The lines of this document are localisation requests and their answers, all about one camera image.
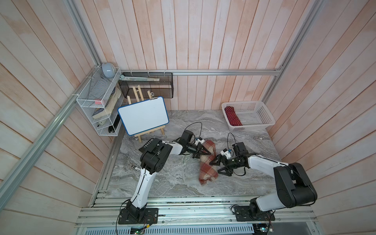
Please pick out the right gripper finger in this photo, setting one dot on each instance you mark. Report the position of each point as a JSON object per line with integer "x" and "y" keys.
{"x": 216, "y": 161}
{"x": 225, "y": 171}

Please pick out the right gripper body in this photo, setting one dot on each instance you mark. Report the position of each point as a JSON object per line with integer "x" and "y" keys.
{"x": 232, "y": 163}

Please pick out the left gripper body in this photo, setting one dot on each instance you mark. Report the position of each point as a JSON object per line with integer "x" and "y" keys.
{"x": 194, "y": 149}

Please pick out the red plaid skirt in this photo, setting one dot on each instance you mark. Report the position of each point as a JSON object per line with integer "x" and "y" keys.
{"x": 208, "y": 172}

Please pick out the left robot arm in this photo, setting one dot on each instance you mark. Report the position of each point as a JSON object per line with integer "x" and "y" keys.
{"x": 155, "y": 154}

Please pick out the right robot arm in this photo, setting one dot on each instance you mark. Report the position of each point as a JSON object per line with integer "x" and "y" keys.
{"x": 293, "y": 186}

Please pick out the red dotted rolled skirt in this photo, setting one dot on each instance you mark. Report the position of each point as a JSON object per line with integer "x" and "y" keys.
{"x": 232, "y": 116}

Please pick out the white plastic basket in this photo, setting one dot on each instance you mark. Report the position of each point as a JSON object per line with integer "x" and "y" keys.
{"x": 254, "y": 115}

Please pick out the black marker pen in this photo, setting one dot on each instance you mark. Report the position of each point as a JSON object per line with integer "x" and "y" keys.
{"x": 136, "y": 168}

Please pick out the white dry-erase board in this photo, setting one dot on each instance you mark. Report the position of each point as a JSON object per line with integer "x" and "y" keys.
{"x": 143, "y": 116}

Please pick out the green ruler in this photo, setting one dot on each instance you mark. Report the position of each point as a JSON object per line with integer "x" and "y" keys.
{"x": 138, "y": 79}

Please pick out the grey round speaker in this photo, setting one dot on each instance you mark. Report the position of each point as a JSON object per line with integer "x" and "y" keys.
{"x": 108, "y": 69}

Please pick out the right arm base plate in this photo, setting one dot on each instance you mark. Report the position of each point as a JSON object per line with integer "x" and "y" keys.
{"x": 251, "y": 213}

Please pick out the black mesh wall basket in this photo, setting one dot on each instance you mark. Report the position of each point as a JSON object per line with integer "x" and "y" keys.
{"x": 164, "y": 88}

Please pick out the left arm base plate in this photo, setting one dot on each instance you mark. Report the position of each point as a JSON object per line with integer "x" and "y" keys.
{"x": 135, "y": 216}

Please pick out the books in wire rack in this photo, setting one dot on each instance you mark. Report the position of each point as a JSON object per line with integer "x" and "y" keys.
{"x": 100, "y": 112}

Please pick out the white wire shelf rack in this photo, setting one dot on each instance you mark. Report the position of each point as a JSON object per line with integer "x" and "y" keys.
{"x": 95, "y": 94}

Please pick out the aluminium mounting rail frame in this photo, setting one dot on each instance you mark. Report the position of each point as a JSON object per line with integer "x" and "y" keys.
{"x": 189, "y": 211}

